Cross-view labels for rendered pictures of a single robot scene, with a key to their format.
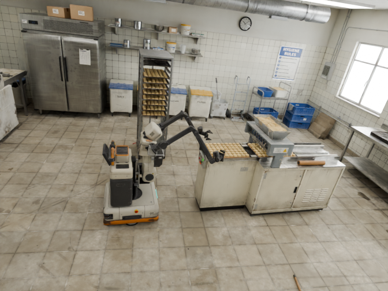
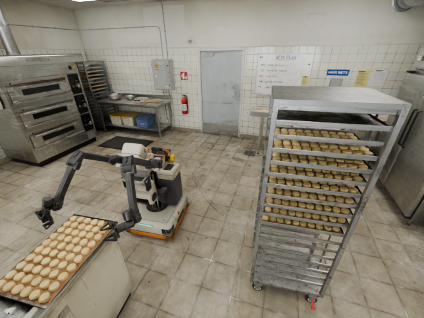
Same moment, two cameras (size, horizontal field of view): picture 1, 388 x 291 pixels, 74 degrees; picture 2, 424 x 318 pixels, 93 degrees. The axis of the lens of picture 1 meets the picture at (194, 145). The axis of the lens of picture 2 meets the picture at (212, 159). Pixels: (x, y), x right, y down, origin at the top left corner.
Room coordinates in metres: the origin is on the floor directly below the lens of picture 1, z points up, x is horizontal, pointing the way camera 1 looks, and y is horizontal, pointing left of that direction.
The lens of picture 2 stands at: (4.33, -0.65, 2.06)
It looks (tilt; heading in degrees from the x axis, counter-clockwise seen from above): 29 degrees down; 121
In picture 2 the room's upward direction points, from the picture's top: 1 degrees counter-clockwise
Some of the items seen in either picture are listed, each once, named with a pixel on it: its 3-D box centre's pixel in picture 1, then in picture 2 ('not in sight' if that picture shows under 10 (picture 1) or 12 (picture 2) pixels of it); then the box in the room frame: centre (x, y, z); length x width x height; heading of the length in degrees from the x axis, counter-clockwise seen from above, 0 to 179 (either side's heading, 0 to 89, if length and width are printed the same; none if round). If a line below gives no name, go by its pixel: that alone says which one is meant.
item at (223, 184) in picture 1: (223, 178); (76, 301); (3.05, -0.48, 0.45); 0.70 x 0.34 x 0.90; 107
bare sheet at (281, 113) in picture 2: (155, 62); (322, 115); (4.29, 0.81, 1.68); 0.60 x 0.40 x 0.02; 17
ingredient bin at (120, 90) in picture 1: (121, 98); not in sight; (6.06, 1.93, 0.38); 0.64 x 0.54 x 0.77; 15
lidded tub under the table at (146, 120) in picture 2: not in sight; (146, 120); (0.00, 3.03, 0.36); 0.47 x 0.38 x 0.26; 104
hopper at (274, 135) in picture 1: (269, 127); not in sight; (3.20, -0.96, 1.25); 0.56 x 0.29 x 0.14; 17
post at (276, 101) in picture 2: (168, 110); (260, 214); (4.05, 0.51, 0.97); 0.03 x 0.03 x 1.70; 17
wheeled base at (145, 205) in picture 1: (131, 200); (158, 211); (2.66, 0.72, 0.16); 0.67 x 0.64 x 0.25; 108
